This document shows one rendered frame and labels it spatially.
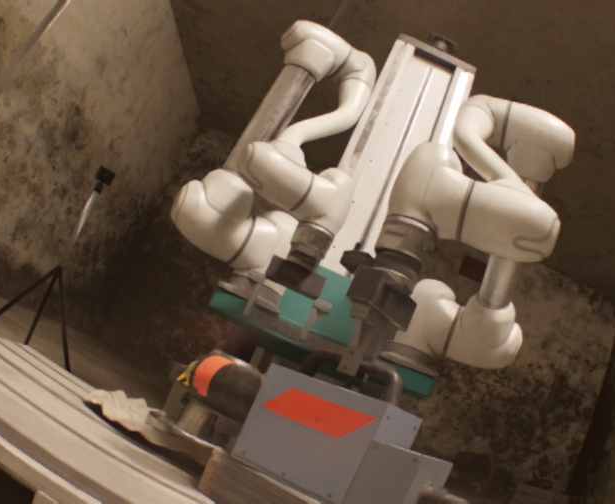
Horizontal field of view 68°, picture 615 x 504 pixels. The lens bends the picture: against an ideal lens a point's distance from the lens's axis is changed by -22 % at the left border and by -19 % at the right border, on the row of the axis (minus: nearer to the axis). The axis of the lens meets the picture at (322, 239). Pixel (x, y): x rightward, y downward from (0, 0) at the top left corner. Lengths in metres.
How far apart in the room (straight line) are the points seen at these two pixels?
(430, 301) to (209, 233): 0.63
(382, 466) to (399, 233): 0.36
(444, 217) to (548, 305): 5.92
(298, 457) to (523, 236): 0.46
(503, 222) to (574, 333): 6.06
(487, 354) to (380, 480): 0.90
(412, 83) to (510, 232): 1.34
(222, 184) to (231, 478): 0.88
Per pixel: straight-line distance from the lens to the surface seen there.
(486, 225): 0.83
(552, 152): 1.35
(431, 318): 1.54
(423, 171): 0.86
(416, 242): 0.83
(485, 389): 6.29
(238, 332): 1.83
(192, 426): 1.10
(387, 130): 1.97
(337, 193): 1.29
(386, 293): 0.79
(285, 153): 1.25
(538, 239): 0.84
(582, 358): 6.89
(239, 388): 0.86
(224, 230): 1.46
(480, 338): 1.52
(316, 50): 1.61
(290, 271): 1.25
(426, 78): 2.14
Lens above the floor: 0.35
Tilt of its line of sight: 17 degrees up
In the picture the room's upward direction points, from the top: 24 degrees clockwise
